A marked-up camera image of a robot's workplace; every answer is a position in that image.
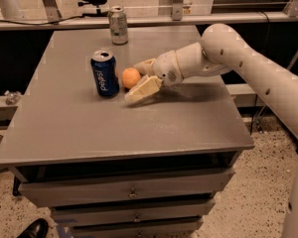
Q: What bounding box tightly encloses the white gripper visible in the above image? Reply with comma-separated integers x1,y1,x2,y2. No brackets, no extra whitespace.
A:
124,51,184,104

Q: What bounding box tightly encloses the top grey drawer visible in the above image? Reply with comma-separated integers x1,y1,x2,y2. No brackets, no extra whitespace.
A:
19,168,234,207

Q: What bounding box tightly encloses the crumpled clear plastic wrapper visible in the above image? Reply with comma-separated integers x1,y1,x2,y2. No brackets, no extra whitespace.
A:
4,90,22,105

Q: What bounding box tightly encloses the grey drawer cabinet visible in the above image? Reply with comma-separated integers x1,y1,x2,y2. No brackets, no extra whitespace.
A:
0,25,255,238

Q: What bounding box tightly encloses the middle grey drawer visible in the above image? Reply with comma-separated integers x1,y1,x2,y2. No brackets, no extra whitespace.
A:
52,197,215,227

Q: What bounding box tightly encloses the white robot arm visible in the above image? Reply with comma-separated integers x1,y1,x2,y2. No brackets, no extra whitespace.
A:
125,24,298,238

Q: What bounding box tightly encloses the bottom grey drawer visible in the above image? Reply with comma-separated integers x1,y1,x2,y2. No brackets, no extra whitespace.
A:
71,217,203,238

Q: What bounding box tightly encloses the grey metal rail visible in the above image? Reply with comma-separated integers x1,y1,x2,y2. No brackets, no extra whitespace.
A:
0,12,298,31

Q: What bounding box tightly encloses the orange fruit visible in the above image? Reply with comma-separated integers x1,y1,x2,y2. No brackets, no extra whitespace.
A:
121,67,141,89

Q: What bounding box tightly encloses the grey drawer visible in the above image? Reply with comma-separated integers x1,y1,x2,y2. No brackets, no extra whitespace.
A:
52,197,215,227
19,168,234,207
71,217,203,238

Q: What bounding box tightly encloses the black cable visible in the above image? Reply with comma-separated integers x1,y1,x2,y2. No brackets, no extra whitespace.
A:
0,14,87,27

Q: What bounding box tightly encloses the silver green soda can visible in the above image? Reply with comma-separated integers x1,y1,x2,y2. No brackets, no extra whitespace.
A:
108,6,128,45

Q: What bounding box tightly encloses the blue pepsi can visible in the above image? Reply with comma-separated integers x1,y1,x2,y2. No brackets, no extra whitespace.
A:
90,49,119,97

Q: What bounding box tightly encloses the black shoe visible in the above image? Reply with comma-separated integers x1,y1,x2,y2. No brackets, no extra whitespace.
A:
17,218,49,238

